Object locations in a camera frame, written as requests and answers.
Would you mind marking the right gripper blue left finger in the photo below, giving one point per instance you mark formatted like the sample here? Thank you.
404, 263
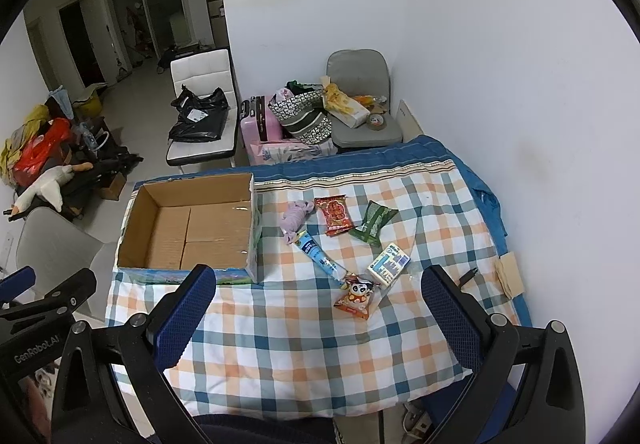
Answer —
88, 406

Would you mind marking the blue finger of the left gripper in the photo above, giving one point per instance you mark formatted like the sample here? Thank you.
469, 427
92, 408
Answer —
15, 284

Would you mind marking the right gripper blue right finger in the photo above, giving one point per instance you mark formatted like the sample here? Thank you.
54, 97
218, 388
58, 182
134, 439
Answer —
525, 385

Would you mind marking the panda orange snack packet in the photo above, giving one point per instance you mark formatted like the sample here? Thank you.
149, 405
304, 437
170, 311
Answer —
356, 297

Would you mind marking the green snack packet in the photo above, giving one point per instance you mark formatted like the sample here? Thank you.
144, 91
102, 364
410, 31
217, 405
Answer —
375, 218

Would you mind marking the blue tube packet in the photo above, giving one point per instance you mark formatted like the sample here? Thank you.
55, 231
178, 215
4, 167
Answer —
316, 254

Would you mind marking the red snack packet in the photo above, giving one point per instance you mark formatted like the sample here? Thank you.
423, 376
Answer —
335, 213

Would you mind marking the grey fabric chair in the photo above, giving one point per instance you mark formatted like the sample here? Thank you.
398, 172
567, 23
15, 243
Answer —
56, 248

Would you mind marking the white goose plush toy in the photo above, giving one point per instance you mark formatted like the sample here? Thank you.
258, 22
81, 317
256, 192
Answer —
48, 187

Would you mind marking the white power strip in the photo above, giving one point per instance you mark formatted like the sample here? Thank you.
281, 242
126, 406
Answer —
415, 423

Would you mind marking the beige paper stack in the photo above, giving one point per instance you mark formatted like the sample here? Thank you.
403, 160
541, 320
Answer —
509, 275

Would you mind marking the black clip on blanket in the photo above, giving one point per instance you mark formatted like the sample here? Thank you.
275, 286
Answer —
467, 277

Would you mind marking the small brown cardboard box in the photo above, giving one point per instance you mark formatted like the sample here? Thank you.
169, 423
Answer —
113, 190

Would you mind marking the red plastic bag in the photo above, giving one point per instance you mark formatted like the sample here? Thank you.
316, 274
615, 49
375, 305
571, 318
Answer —
39, 150

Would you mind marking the yellow cloth pile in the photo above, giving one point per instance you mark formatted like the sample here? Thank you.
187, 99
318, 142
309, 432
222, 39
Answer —
12, 148

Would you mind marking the open cardboard box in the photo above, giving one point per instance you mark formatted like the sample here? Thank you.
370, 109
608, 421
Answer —
172, 226

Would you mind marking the plaid checkered blanket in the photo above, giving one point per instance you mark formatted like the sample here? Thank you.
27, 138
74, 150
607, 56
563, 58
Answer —
279, 349

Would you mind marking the black plastic bag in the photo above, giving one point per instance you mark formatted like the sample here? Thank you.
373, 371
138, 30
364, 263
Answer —
200, 119

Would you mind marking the floral pink pillow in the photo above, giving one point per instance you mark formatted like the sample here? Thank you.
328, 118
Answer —
292, 153

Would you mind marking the white leather chair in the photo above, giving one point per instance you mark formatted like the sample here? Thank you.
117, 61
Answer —
202, 73

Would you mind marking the pink suitcase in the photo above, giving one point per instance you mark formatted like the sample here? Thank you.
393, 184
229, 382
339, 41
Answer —
262, 133

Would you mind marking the tape roll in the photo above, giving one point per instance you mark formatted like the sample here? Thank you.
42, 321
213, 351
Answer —
376, 122

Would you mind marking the patterned tote bag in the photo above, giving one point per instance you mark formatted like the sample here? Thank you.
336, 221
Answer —
303, 116

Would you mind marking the yellow white paper bag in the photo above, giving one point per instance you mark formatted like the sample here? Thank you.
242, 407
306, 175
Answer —
346, 109

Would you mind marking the grey cushioned chair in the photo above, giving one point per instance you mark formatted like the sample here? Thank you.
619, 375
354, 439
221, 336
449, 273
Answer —
363, 75

